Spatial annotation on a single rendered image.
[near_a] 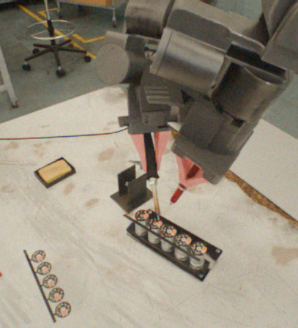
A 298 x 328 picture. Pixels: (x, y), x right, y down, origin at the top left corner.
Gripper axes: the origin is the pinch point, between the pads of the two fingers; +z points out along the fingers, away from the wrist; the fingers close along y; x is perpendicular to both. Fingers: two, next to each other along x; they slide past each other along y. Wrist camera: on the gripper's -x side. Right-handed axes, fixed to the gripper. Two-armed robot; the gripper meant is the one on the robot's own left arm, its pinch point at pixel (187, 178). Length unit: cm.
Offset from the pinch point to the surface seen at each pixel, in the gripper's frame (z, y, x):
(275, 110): 95, -182, 12
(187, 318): 15.3, 9.3, 12.6
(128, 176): 18.7, -7.0, -10.4
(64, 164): 26.7, -4.6, -24.5
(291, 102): 93, -198, 18
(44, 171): 27.4, -0.4, -26.5
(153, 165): 10.2, -6.3, -6.7
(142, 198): 21.3, -6.8, -5.8
